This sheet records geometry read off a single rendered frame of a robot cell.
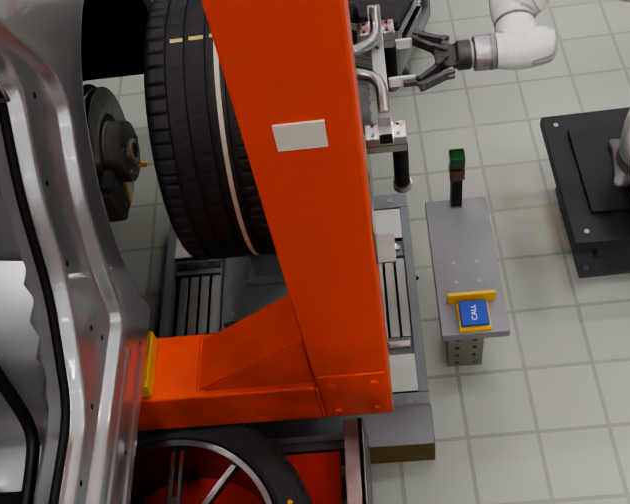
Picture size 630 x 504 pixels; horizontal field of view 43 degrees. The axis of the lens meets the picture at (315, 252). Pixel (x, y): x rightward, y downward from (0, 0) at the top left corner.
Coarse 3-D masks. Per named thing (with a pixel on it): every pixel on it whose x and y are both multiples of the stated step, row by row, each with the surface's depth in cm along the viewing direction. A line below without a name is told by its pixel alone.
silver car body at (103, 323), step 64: (0, 0) 121; (64, 0) 147; (0, 64) 128; (64, 64) 144; (0, 128) 134; (64, 128) 145; (0, 192) 139; (64, 192) 145; (0, 256) 160; (64, 256) 143; (0, 320) 154; (64, 320) 144; (128, 320) 166; (0, 384) 148; (64, 384) 142; (128, 384) 162; (0, 448) 163; (64, 448) 139; (128, 448) 160
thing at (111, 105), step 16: (96, 96) 190; (112, 96) 201; (96, 112) 189; (112, 112) 200; (96, 128) 188; (112, 128) 192; (128, 128) 196; (96, 144) 187; (112, 144) 190; (96, 160) 186; (112, 160) 191; (128, 160) 195; (128, 176) 194
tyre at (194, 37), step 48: (192, 0) 176; (144, 48) 170; (192, 48) 168; (192, 96) 166; (192, 144) 168; (240, 144) 167; (192, 192) 172; (240, 192) 172; (192, 240) 183; (240, 240) 185
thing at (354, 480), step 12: (348, 420) 200; (360, 420) 200; (348, 432) 198; (360, 432) 198; (348, 444) 196; (360, 444) 196; (348, 456) 195; (360, 456) 194; (348, 468) 193; (360, 468) 193; (348, 480) 191; (360, 480) 191; (348, 492) 190; (360, 492) 189
